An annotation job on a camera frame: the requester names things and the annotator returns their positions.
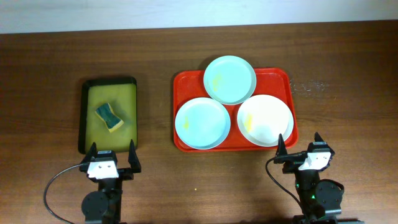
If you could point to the mint green plate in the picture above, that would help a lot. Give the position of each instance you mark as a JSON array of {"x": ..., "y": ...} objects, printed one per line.
[{"x": 229, "y": 79}]

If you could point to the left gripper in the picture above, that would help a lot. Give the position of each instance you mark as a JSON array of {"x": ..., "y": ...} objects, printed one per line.
[{"x": 125, "y": 171}]

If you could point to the light blue plate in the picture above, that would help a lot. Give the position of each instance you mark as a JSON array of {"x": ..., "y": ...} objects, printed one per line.
[{"x": 202, "y": 123}]

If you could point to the green yellow sponge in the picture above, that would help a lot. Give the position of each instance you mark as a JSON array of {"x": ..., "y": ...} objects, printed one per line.
[{"x": 111, "y": 120}]

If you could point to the black tray with yellow liquid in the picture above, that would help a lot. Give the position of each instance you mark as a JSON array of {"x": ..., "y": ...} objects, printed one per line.
[{"x": 121, "y": 94}]

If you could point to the white plate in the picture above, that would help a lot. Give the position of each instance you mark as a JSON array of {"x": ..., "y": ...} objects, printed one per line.
[{"x": 262, "y": 119}]

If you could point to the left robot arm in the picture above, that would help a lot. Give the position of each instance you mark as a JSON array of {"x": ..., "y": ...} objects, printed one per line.
[{"x": 104, "y": 204}]

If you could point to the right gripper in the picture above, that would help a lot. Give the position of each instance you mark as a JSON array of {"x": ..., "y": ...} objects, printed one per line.
[{"x": 291, "y": 160}]

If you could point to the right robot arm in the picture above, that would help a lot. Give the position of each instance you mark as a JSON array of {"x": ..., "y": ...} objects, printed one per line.
[{"x": 319, "y": 199}]

